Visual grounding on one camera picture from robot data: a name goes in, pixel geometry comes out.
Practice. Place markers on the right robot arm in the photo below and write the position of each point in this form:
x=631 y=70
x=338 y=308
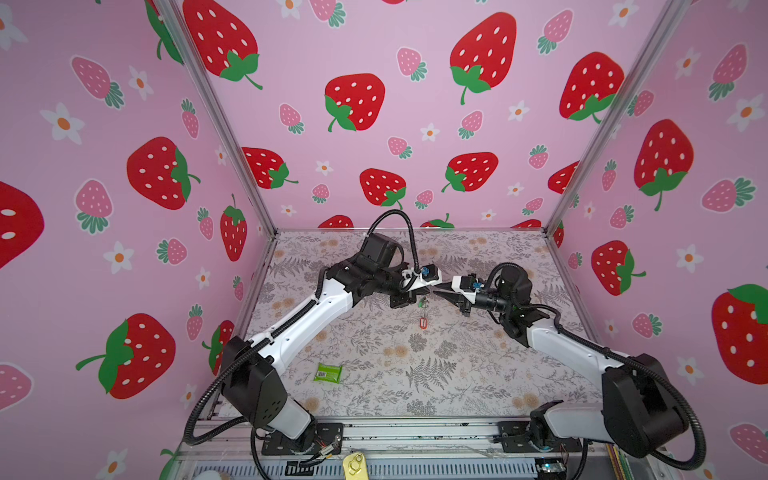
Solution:
x=640 y=412

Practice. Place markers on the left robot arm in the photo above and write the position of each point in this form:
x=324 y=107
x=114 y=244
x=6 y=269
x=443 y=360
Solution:
x=251 y=368

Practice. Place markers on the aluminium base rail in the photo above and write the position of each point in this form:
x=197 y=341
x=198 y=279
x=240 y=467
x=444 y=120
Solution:
x=408 y=448

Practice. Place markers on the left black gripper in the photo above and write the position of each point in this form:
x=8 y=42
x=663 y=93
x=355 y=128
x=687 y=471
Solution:
x=402 y=300

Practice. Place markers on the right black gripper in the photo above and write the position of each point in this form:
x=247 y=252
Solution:
x=465 y=306

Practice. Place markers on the green packet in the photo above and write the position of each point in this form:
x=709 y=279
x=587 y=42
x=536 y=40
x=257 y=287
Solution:
x=328 y=373

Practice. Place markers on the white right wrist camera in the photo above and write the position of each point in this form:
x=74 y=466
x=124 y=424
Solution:
x=467 y=285

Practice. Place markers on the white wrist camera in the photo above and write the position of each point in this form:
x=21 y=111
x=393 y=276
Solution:
x=467 y=285
x=429 y=274

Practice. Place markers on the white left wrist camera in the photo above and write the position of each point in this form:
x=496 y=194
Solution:
x=429 y=274

